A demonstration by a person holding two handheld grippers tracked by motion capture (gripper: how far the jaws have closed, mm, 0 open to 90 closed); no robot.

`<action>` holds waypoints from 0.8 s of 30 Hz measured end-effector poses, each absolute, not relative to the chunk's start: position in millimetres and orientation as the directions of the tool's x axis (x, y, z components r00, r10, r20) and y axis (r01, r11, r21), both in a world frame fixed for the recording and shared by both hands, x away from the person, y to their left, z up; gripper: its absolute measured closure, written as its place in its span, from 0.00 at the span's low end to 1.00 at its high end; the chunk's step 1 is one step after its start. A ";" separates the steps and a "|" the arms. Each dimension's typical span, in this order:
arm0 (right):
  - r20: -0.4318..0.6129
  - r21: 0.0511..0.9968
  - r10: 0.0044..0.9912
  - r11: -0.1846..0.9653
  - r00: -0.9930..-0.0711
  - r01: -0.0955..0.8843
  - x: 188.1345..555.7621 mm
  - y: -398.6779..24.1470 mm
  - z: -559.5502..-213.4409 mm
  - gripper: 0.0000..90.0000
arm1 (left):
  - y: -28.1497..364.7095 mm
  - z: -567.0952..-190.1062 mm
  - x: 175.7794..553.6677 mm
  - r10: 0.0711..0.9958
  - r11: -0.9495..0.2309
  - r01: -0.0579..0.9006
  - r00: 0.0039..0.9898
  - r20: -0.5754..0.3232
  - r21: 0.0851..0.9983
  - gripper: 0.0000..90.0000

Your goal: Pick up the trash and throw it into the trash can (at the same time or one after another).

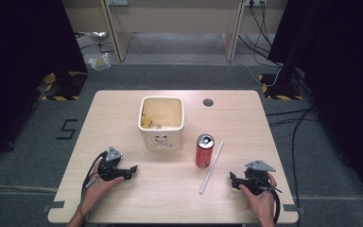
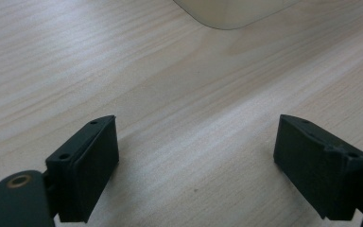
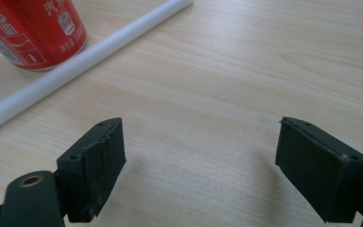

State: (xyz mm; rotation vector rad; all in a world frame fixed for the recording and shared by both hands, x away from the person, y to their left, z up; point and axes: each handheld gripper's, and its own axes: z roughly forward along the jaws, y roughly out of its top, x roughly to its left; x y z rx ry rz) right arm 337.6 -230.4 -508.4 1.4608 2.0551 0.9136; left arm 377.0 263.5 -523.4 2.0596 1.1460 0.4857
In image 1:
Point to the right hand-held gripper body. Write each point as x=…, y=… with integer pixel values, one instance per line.
x=256, y=181

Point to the silver foil bag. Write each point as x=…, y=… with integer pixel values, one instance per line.
x=96, y=35

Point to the white straw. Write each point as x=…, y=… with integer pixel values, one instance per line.
x=211, y=168

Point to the black curtain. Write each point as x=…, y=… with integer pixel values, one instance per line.
x=343, y=78
x=19, y=63

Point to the clear plastic bag with yellow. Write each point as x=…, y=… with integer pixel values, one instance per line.
x=99, y=62

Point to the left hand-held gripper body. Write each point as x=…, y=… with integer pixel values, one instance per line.
x=110, y=170

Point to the white wall socket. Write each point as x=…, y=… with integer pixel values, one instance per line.
x=255, y=2

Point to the cream square bin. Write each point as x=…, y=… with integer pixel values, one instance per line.
x=162, y=138

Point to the beige desk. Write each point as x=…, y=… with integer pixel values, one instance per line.
x=176, y=15

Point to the black stand base striped tape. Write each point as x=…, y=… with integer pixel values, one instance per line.
x=66, y=86
x=280, y=90

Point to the person's left hand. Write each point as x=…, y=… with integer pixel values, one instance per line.
x=97, y=190

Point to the person's right hand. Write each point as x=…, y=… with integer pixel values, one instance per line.
x=263, y=203

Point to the red drink can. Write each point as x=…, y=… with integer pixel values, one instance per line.
x=204, y=154

